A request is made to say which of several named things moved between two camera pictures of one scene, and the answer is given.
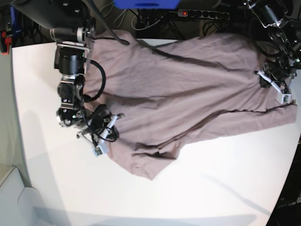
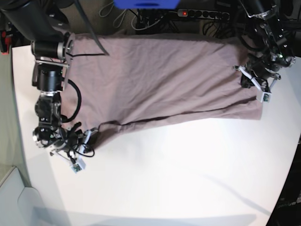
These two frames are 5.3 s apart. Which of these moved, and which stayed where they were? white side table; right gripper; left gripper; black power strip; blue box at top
Moved: right gripper; left gripper
Stayed: blue box at top; white side table; black power strip
